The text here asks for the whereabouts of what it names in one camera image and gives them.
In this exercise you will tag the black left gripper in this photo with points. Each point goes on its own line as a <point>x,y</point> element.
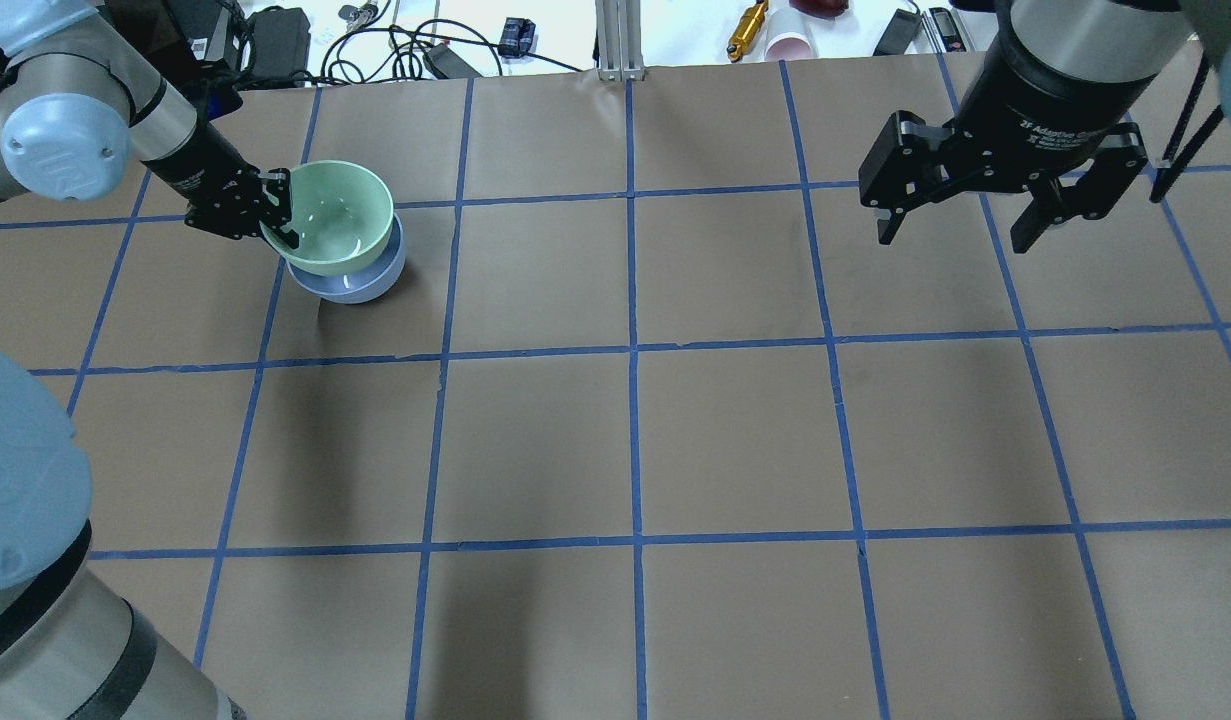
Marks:
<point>197,167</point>

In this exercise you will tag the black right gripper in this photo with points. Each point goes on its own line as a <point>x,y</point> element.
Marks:
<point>1035,108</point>

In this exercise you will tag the green bowl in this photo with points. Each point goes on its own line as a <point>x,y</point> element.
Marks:
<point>341,216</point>

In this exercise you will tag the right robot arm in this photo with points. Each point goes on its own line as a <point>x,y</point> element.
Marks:
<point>1126,42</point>

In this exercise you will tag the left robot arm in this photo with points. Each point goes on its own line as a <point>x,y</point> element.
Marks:
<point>77,104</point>

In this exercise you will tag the blue bowl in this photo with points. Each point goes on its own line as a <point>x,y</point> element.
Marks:
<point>367,284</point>

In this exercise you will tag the black power adapter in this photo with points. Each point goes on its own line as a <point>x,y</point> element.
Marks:
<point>280,40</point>

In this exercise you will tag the black remote device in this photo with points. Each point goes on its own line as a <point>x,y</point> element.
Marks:
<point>899,33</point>

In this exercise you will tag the pink paper cup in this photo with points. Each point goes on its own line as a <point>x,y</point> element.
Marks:
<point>788,36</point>

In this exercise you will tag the small black blue box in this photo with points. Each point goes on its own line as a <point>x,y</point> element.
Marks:
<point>517,39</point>

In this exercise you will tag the aluminium frame post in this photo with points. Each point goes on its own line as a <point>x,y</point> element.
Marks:
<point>619,41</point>

